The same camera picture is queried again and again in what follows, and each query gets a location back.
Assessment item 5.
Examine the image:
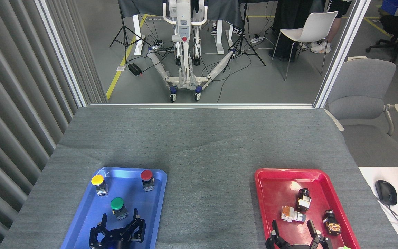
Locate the green push button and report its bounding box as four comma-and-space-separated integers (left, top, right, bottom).
111, 197, 129, 221

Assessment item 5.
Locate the grey slatted panel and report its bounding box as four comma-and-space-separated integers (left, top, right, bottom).
0, 0, 108, 249

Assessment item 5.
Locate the silver frame post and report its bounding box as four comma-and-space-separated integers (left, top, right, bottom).
35, 0, 89, 108
314, 0, 372, 109

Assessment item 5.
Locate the white stand on wheels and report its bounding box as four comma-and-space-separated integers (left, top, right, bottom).
147, 0, 236, 103

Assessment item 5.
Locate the blue plastic tray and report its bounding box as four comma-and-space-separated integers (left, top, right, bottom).
61, 167, 168, 249

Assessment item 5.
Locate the black computer mouse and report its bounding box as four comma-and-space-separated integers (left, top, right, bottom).
375, 180, 398, 206

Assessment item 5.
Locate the black power box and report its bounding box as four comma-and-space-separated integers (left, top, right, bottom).
127, 63, 143, 76

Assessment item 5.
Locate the white plastic chair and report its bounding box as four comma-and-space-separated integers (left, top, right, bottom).
271, 11, 339, 82

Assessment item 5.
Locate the grey office chair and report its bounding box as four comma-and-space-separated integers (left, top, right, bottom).
324, 56, 398, 166

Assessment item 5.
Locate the red plastic tray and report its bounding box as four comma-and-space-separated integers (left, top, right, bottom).
255, 168, 361, 249

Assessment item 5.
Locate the black knob switch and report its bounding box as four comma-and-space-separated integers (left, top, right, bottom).
296, 188, 312, 212

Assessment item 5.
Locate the white and orange switch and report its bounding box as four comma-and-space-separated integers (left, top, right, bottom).
281, 206, 306, 223

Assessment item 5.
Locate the black tripod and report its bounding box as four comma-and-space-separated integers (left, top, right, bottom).
222, 0, 266, 73
109, 0, 151, 65

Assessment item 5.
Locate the grey felt table cover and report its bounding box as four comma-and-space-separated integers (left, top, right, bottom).
0, 105, 398, 249

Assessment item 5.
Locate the yellow push button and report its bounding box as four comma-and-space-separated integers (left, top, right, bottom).
91, 175, 108, 197

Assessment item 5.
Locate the silver frame rail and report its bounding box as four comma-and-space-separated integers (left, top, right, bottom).
88, 103, 315, 110

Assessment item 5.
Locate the red push button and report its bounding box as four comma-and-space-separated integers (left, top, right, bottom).
140, 170, 155, 192

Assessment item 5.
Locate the black and orange switch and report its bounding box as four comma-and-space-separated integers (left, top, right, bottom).
323, 209, 342, 236

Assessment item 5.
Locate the person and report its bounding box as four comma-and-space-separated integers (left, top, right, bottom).
311, 0, 353, 54
268, 0, 325, 63

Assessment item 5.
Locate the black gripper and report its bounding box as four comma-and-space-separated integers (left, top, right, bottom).
266, 220, 333, 249
89, 208, 146, 249

